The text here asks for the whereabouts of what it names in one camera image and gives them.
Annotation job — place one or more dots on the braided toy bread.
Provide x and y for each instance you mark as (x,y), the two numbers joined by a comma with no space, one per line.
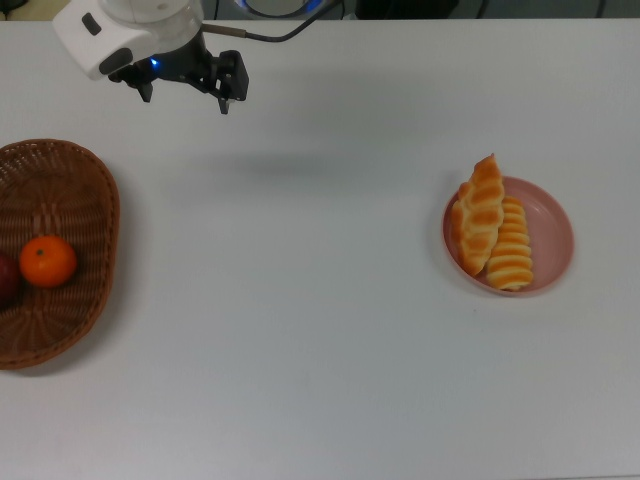
(477,220)

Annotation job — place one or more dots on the toy orange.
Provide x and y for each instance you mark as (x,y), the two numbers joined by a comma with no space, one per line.
(47,262)

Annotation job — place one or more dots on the red toy apple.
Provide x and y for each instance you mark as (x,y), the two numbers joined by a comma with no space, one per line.
(7,280)

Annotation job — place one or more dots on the striped toy bread roll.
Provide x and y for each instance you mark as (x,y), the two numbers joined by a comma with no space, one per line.
(512,250)

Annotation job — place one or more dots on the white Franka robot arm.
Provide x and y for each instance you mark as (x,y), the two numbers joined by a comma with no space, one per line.
(75,35)

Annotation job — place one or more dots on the pink plate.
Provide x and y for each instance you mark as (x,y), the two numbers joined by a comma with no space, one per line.
(550,225)

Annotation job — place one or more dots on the brown woven basket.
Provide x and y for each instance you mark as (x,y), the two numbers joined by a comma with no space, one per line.
(60,200)

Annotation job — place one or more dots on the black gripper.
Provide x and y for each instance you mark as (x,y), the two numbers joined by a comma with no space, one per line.
(180,62)

